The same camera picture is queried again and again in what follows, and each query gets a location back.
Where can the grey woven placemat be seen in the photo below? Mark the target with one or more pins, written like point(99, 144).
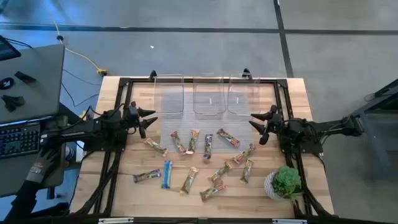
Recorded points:
point(199, 127)

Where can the black flat strip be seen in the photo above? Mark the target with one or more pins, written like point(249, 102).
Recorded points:
point(25, 77)

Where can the purple Quaker Chewy granola bar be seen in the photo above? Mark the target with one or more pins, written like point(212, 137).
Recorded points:
point(208, 146)
point(147, 175)

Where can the blue granola bar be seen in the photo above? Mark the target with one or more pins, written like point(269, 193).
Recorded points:
point(167, 174)

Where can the person's forearm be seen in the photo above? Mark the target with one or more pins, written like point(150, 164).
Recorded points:
point(21, 202)

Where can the green orange granola bar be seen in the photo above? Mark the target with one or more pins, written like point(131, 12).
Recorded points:
point(220, 172)
point(156, 147)
point(192, 141)

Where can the dark tablet screen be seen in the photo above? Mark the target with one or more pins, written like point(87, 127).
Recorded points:
point(7, 49)

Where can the clear plastic bin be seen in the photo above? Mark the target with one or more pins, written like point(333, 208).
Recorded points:
point(209, 96)
point(244, 96)
point(168, 96)

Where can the black round disc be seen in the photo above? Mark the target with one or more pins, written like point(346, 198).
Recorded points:
point(6, 83)

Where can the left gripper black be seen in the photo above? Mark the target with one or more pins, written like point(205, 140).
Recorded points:
point(132, 119)

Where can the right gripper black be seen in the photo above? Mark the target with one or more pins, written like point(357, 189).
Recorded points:
point(275, 124)

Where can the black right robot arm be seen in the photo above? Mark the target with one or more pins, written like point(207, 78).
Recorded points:
point(298, 127)

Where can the green succulent plant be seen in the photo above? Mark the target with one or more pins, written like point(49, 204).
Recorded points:
point(287, 182)

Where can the person's hand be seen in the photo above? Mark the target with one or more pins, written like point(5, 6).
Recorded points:
point(42, 163)

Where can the white metal bracket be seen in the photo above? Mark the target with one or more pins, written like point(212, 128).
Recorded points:
point(115, 220)
point(289, 221)

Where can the grey side desk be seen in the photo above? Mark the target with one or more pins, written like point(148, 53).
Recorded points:
point(34, 96)

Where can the black table clamp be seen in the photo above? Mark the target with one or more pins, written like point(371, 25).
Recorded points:
point(246, 73)
point(152, 74)

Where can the black computer keyboard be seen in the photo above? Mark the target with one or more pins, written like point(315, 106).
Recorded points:
point(18, 140)

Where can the white patterned plant pot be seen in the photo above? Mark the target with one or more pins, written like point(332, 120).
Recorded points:
point(269, 186)

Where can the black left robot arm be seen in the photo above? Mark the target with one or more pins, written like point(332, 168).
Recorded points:
point(102, 124)

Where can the black angular plastic piece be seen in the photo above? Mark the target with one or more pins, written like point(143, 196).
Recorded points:
point(12, 102)

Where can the dark metal cart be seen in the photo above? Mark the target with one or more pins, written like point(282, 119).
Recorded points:
point(374, 146)

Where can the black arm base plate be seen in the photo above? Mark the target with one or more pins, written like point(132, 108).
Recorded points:
point(93, 146)
point(314, 147)

